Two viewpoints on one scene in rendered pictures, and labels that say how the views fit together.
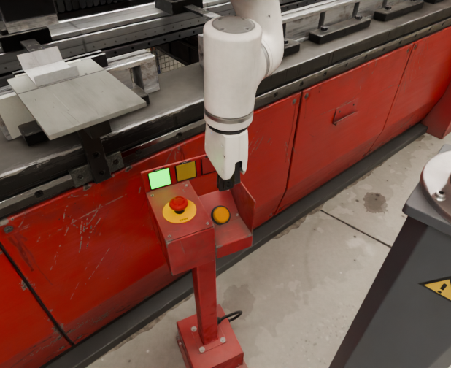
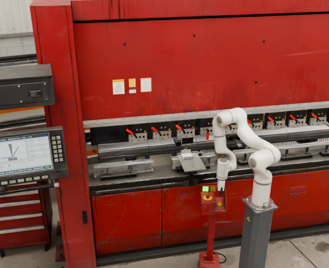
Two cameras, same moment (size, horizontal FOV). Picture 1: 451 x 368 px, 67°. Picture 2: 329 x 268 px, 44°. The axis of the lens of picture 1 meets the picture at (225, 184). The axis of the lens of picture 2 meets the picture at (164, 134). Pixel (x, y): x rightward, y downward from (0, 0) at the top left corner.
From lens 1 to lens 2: 2.62 m
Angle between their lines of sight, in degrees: 27
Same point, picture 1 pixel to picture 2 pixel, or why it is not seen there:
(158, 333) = (191, 257)
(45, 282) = (165, 211)
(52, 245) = (172, 200)
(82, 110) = (192, 167)
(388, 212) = (327, 253)
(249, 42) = (224, 164)
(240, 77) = (222, 169)
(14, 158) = (172, 174)
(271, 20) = (232, 160)
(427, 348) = (249, 237)
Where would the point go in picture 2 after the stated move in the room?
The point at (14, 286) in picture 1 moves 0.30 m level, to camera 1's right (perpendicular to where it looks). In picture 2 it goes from (158, 208) to (190, 218)
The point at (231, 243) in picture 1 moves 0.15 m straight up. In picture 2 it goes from (219, 211) to (220, 195)
